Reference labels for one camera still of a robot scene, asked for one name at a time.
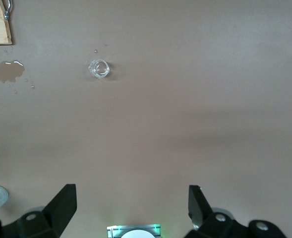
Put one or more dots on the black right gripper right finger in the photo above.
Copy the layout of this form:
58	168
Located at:
200	210

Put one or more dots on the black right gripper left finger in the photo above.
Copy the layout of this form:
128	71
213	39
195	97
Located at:
56	213

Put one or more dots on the small clear glass cup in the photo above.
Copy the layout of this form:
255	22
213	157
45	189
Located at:
98	69

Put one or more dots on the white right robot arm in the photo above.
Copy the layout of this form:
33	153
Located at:
137	235

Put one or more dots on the brown table cover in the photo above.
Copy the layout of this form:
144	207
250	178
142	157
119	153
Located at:
160	111

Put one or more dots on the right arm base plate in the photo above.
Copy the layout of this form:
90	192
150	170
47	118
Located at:
111	231

